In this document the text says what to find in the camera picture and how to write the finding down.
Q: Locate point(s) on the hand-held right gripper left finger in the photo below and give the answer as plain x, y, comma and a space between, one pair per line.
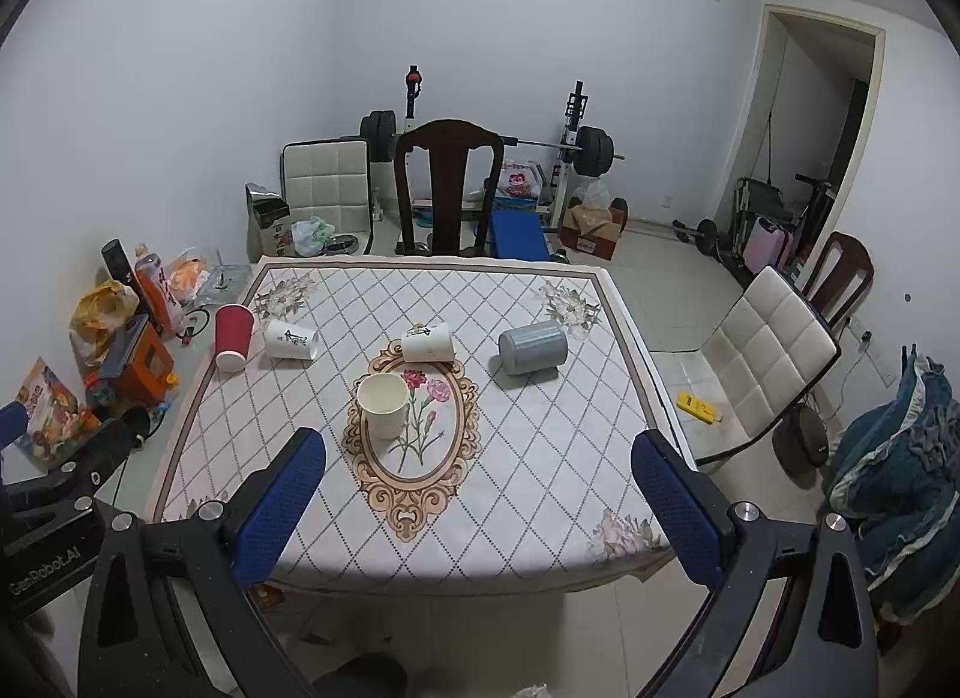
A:
281, 510

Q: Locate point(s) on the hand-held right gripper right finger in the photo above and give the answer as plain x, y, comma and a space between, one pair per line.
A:
675, 510

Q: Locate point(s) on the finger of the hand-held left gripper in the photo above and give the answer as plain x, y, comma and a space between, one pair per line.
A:
10, 424
90, 462

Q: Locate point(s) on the cream paper cup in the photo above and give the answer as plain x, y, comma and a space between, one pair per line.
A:
384, 417

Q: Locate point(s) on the white printed paper cup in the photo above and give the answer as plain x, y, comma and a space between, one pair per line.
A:
431, 345
289, 342

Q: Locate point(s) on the red paper cup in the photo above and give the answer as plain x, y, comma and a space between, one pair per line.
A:
232, 334

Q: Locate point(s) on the grey ribbed cup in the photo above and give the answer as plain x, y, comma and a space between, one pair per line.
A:
536, 349

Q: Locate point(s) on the colourful printed packet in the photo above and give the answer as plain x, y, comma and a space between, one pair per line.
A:
49, 413

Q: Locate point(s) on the orange toy box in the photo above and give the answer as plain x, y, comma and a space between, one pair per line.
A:
139, 368

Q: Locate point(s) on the yellow plastic bag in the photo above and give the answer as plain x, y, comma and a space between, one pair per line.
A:
101, 312

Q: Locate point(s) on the black round disc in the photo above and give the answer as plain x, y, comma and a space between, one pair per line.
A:
802, 439

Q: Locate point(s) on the floral diamond-pattern tablecloth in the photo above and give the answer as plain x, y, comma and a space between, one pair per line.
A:
525, 458

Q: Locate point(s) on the orange drink bottle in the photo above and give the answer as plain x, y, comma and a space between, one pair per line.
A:
156, 285

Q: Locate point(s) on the black bottle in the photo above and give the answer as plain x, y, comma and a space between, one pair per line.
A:
118, 263

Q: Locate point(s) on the white padded chair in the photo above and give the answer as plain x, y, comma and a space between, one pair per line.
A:
326, 180
772, 338

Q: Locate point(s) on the orange plastic bag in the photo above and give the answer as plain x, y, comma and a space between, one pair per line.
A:
187, 272

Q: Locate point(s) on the clear plastic container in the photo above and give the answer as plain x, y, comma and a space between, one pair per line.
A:
225, 279

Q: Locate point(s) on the blue bedding pile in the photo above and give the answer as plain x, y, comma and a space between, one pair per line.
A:
900, 458

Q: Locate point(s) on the round grey scale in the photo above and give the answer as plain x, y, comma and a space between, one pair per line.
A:
343, 244

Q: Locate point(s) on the green and white plastic bag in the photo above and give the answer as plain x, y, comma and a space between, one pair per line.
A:
311, 237

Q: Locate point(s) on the open printed carton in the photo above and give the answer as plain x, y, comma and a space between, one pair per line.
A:
270, 229

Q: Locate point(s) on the small black barbell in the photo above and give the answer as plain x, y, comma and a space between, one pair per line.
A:
705, 229

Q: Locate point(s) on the pink suitcase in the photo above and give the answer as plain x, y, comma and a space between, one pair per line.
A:
772, 242

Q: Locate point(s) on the brown cardboard box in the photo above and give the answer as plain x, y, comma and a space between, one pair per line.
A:
592, 237

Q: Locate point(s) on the dark wooden chair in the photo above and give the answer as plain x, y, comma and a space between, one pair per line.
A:
448, 180
853, 264

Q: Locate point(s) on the blue bench pad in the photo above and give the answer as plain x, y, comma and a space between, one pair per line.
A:
517, 237

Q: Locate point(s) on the black folding cart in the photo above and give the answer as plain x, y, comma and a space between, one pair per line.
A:
757, 203

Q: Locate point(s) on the red and white plastic bag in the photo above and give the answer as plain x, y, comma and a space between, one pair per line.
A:
521, 180

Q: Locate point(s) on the barbell with black plates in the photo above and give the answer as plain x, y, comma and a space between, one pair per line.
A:
596, 149

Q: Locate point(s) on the barbell weight bench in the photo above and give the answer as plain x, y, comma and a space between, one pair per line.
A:
577, 109

